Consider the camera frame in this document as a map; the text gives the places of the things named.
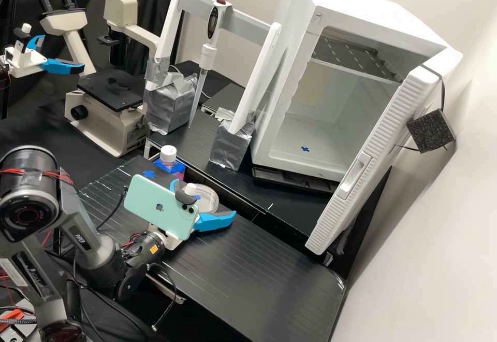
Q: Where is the pipette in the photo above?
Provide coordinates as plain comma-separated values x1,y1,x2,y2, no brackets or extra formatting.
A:
187,0,233,130

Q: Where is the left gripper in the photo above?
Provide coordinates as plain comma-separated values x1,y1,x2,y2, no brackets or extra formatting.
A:
5,35,86,78

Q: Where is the petri dish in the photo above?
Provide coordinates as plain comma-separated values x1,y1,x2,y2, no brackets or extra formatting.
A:
185,181,221,215

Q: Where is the cream microscope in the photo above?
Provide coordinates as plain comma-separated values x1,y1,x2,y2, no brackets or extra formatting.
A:
38,0,160,159

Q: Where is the black platform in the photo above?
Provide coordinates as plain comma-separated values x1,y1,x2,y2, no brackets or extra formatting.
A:
200,82,247,117
77,155,347,342
144,107,350,258

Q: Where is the black cable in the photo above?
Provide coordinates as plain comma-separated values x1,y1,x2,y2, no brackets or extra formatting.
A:
96,186,131,231
147,262,180,332

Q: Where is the right wrist camera phone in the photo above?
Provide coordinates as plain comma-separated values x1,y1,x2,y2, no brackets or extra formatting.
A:
123,174,201,241

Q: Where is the left phone holder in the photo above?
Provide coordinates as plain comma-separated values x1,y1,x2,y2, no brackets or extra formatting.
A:
14,23,33,55

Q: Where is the small bottle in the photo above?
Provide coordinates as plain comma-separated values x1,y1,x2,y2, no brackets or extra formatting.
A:
159,145,178,172

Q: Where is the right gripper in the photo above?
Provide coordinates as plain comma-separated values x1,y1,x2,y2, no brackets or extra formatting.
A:
149,178,237,251

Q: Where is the incubator door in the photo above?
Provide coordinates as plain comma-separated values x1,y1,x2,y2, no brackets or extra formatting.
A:
304,63,457,256

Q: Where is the blue bottle holder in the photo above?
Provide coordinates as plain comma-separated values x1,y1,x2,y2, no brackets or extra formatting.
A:
152,158,187,182

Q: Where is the white pipette stand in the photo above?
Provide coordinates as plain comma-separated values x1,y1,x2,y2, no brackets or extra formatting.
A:
142,0,283,172

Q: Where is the white incubator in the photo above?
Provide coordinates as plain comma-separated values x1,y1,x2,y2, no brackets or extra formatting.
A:
250,0,463,184

